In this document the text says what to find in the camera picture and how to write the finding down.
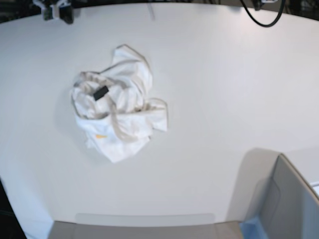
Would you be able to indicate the grey front tray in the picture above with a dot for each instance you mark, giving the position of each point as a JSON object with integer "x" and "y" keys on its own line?
{"x": 98, "y": 226}

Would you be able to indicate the grey bin right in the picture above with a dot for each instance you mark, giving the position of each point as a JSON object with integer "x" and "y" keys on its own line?
{"x": 272, "y": 199}

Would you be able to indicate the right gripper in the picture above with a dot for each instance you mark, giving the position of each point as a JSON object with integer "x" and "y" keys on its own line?
{"x": 56, "y": 10}

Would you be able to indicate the white printed t-shirt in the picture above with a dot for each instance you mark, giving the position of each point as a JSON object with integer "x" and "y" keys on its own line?
{"x": 113, "y": 107}

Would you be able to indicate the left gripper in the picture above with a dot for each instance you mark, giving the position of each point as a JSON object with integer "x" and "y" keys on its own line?
{"x": 259, "y": 3}

